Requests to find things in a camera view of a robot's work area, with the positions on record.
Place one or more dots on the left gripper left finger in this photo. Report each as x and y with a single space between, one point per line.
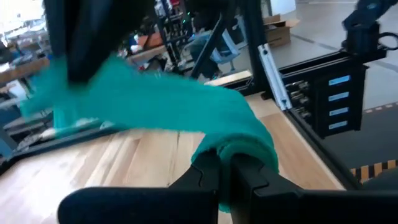
206 174

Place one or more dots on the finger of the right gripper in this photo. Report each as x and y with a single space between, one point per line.
87 40
55 28

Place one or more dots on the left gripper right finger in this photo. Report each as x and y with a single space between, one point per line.
248 180

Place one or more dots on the teal elastic bandage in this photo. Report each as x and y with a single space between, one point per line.
161 99

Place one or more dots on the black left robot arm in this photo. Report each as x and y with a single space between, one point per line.
362 37

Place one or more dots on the black electronics box blue labels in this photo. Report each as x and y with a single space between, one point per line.
339 102

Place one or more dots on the cardboard box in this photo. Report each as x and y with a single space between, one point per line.
278 31

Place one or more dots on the silver metal bracket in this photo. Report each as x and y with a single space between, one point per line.
275 81

